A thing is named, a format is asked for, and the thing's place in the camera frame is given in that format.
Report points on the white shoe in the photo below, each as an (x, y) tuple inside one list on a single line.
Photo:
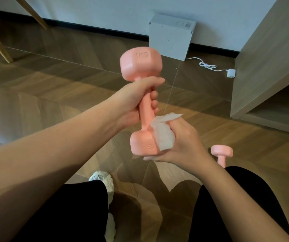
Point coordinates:
[(110, 228), (104, 181)]

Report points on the wooden cabinet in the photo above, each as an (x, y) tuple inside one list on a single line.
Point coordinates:
[(265, 60)]

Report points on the white wipe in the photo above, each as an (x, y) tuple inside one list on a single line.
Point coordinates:
[(163, 134)]

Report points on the person's left forearm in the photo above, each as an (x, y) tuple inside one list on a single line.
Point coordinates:
[(46, 161)]

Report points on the person's right forearm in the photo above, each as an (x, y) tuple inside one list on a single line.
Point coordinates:
[(235, 204)]

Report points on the person's left middle finger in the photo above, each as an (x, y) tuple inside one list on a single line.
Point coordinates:
[(155, 105)]

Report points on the person's left thumb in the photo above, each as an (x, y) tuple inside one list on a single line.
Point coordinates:
[(150, 81)]

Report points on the black trousers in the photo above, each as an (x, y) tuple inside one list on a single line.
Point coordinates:
[(71, 214)]

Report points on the white flat box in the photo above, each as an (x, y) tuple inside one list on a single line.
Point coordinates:
[(169, 37)]

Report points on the person's left hand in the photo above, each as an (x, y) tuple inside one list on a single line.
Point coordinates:
[(129, 100)]

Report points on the pink dumbbell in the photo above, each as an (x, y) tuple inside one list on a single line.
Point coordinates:
[(144, 62), (221, 151)]

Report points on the person's right hand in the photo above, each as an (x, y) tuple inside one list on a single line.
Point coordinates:
[(187, 148)]

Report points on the person's right thumb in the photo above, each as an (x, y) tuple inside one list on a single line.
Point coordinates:
[(159, 157)]

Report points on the white power adapter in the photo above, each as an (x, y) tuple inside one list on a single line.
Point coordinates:
[(231, 73)]

